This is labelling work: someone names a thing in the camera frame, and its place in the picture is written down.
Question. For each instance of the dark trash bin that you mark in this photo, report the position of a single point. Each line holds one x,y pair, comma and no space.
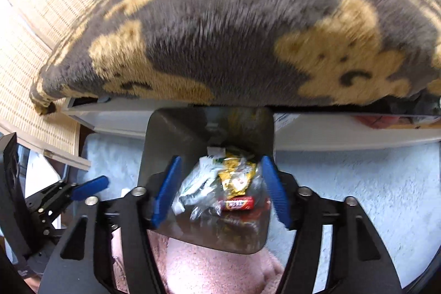
195,132

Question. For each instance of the white plastic wrap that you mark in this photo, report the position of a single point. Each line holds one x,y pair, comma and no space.
213,208

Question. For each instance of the white green paper package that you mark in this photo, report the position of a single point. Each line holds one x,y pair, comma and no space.
201,185

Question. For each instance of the red cylindrical can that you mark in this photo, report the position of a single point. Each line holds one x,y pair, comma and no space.
238,203

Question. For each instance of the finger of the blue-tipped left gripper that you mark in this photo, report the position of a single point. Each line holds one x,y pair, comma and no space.
90,188

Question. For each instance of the yellow snack wrapper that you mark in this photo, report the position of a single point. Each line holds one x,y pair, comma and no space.
236,175

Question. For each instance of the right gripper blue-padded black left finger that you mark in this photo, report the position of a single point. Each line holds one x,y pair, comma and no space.
82,259

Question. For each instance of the teddy bear pattern blanket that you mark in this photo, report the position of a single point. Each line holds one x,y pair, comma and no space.
246,52

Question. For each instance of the woven bamboo folding screen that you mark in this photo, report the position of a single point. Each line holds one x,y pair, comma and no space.
30,29

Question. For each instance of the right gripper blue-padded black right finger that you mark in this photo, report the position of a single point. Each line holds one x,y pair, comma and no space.
359,260

